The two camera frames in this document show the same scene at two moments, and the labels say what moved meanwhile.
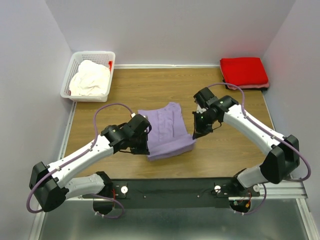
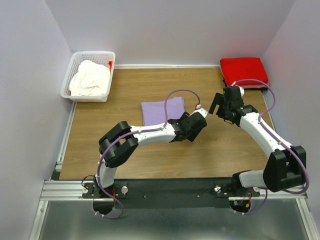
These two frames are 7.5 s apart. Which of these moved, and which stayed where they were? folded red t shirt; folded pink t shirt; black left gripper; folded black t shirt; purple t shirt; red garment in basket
Moved: black left gripper; purple t shirt
Stayed: folded pink t shirt; red garment in basket; folded black t shirt; folded red t shirt
